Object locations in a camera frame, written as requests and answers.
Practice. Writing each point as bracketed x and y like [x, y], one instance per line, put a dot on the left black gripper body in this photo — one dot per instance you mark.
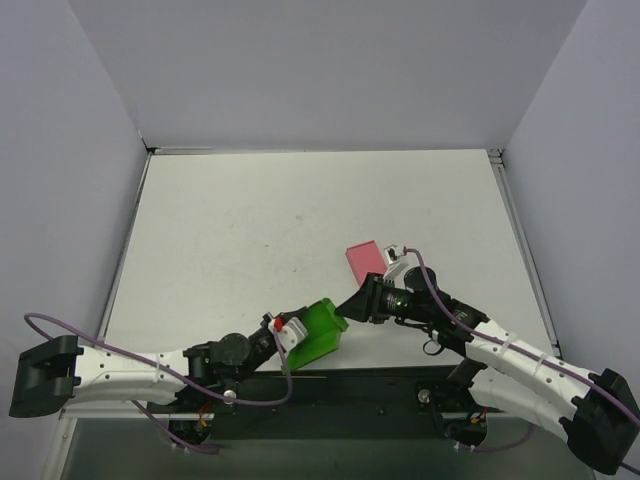
[279, 338]

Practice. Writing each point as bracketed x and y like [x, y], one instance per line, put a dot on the green paper box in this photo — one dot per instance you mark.
[325, 329]

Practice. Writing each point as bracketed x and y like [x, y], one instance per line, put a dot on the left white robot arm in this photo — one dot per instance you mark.
[62, 372]

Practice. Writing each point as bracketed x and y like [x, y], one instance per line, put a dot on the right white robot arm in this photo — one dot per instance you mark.
[595, 413]

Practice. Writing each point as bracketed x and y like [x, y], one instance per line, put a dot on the pink paper box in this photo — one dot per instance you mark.
[365, 258]

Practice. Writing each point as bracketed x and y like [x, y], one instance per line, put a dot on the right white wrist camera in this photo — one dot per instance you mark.
[395, 259]

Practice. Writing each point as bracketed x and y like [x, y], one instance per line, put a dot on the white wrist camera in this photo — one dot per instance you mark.
[395, 259]
[290, 332]

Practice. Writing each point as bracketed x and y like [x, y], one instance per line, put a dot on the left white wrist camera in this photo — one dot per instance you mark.
[290, 332]

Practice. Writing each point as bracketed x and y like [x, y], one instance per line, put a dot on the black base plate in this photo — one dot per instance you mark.
[404, 403]

